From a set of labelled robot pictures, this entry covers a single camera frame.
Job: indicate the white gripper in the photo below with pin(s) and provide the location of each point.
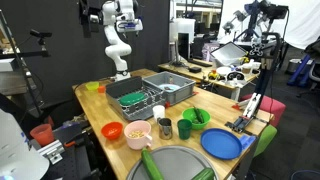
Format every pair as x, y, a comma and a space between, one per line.
123, 26

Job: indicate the light-green plastic bowl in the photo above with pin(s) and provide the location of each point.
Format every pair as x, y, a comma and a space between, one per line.
189, 114

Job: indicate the dark green cucumber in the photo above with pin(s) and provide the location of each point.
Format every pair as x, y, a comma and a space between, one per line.
199, 118

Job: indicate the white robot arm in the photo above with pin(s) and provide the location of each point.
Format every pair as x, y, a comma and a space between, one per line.
119, 17

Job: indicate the yellow-green small bowl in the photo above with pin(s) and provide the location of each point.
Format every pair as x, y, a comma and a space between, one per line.
91, 86

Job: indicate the orange plastic bowl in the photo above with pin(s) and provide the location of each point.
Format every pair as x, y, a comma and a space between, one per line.
112, 130

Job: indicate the pink plastic bowl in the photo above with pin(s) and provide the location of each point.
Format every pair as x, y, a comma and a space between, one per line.
138, 134

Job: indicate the black computer monitor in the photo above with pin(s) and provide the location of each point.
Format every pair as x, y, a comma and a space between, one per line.
183, 46

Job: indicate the light blue plate in bin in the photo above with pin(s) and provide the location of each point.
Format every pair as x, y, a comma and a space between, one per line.
169, 87

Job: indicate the small orange cup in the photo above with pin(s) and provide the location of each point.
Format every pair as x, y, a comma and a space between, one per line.
101, 89

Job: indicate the grey dish drying rack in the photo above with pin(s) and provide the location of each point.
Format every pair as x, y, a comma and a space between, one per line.
141, 110

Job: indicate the dark green plate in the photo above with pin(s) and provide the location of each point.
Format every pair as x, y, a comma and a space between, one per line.
131, 98

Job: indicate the grey plastic bin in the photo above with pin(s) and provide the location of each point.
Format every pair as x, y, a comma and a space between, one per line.
186, 85

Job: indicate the white measuring cup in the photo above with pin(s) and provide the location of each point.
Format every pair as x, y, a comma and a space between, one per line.
158, 112

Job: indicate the metal steel cup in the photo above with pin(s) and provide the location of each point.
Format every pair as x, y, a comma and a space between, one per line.
165, 128

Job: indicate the dark green plastic cup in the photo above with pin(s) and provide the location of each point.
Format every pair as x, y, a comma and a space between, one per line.
184, 129

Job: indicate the wooden side desk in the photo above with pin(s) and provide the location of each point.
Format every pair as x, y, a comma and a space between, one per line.
183, 70

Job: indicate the black aluminium extrusion stand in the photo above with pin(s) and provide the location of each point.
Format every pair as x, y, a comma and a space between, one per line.
268, 66

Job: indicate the grey round tray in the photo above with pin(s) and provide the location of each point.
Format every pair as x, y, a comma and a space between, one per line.
174, 162

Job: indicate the red plastic cup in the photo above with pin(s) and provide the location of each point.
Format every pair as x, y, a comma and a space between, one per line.
43, 134

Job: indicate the blue plastic plate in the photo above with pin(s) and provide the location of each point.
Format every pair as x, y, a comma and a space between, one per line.
221, 144

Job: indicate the green cucumber on tray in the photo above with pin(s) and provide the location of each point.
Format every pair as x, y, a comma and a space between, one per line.
205, 174
150, 166

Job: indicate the pink stool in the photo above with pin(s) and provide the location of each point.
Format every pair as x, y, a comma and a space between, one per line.
271, 106

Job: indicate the green chair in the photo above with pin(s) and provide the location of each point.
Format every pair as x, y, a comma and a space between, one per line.
265, 139

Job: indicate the black camera on tripod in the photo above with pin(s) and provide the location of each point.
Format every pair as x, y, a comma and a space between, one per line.
40, 35

